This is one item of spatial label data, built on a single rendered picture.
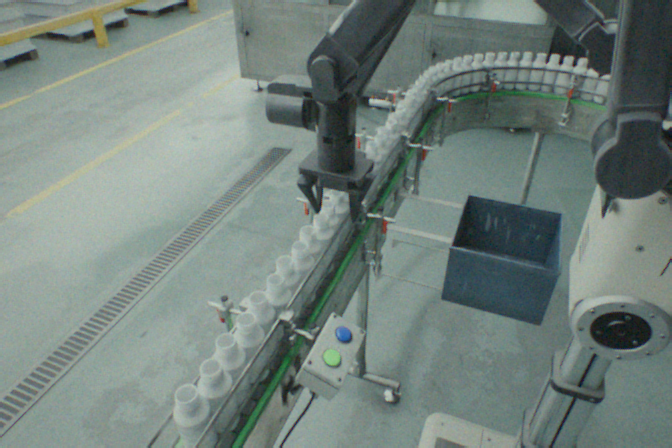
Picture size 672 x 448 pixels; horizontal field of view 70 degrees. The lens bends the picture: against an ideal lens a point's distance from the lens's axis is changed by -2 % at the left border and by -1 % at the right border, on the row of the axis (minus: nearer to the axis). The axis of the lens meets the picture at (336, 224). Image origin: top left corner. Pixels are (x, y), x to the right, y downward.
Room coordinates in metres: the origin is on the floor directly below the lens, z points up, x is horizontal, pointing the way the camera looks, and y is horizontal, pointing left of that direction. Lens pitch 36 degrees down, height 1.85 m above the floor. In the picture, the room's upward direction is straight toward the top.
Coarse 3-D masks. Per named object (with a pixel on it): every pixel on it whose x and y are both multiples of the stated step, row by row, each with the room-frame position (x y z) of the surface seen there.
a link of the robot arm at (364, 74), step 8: (400, 24) 1.06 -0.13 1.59; (392, 32) 1.06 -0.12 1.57; (384, 40) 1.07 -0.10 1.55; (392, 40) 1.07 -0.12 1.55; (376, 48) 1.07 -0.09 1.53; (384, 48) 1.07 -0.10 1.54; (376, 56) 1.07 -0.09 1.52; (384, 56) 1.10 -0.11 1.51; (368, 64) 1.08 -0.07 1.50; (376, 64) 1.08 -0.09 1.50; (360, 72) 1.08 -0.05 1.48; (368, 72) 1.08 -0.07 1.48; (360, 80) 1.08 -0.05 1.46; (368, 80) 1.09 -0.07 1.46; (352, 88) 1.08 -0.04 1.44; (360, 88) 1.08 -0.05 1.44; (360, 96) 1.13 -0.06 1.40
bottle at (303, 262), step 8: (296, 248) 0.86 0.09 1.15; (304, 248) 0.86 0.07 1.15; (296, 256) 0.83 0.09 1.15; (304, 256) 0.83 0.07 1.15; (296, 264) 0.83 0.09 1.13; (304, 264) 0.83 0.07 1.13; (312, 264) 0.84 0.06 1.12; (304, 272) 0.82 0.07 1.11; (312, 280) 0.83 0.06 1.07; (304, 288) 0.82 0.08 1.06; (312, 288) 0.83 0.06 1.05; (304, 296) 0.82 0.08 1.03
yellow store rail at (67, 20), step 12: (120, 0) 6.87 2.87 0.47; (132, 0) 7.06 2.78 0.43; (144, 0) 7.27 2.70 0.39; (192, 0) 8.25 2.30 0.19; (84, 12) 6.27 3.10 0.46; (96, 12) 6.42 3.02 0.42; (108, 12) 6.62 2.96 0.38; (192, 12) 8.24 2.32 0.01; (36, 24) 5.66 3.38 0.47; (48, 24) 5.76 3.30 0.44; (60, 24) 5.91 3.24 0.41; (72, 24) 6.07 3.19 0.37; (96, 24) 6.40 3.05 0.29; (0, 36) 5.21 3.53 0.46; (12, 36) 5.32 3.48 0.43; (24, 36) 5.45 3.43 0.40; (96, 36) 6.42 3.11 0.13
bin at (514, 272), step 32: (480, 224) 1.37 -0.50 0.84; (512, 224) 1.33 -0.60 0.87; (544, 224) 1.29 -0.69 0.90; (480, 256) 1.07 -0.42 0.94; (512, 256) 1.32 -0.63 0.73; (544, 256) 1.28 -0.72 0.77; (448, 288) 1.10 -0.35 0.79; (480, 288) 1.07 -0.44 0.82; (512, 288) 1.04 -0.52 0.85; (544, 288) 1.00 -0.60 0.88
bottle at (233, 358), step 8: (224, 336) 0.59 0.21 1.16; (232, 336) 0.59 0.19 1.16; (216, 344) 0.57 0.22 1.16; (224, 344) 0.59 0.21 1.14; (232, 344) 0.59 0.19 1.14; (216, 352) 0.58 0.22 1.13; (224, 352) 0.56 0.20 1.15; (232, 352) 0.56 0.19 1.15; (240, 352) 0.58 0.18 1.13; (224, 360) 0.56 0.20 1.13; (232, 360) 0.56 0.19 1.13; (240, 360) 0.56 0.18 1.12; (224, 368) 0.55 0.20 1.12; (232, 368) 0.55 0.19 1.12; (240, 368) 0.56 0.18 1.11; (232, 376) 0.55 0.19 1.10; (240, 376) 0.55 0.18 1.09; (248, 376) 0.57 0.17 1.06; (248, 384) 0.57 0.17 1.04; (240, 392) 0.55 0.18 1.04; (240, 400) 0.55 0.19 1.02
